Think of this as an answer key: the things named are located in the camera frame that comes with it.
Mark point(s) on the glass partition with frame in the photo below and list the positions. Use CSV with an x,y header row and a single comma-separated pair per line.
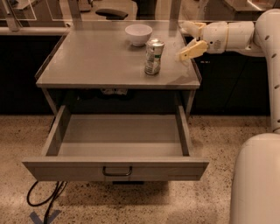
x,y
36,16

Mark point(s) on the black office chair seat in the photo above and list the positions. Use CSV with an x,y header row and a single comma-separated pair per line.
x,y
111,14

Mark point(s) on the open grey top drawer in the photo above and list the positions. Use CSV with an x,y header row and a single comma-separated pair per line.
x,y
157,147

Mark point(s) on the silver green 7up can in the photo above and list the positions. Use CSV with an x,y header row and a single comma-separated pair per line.
x,y
154,51

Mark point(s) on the grey cabinet table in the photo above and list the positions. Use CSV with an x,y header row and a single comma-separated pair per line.
x,y
97,54

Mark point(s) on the black metal drawer handle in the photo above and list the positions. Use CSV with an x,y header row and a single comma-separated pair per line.
x,y
116,171

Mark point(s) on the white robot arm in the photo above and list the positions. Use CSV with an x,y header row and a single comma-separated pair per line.
x,y
255,190

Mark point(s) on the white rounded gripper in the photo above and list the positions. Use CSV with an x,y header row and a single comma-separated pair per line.
x,y
216,37

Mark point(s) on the white ceramic bowl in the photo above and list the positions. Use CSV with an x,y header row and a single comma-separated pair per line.
x,y
138,34

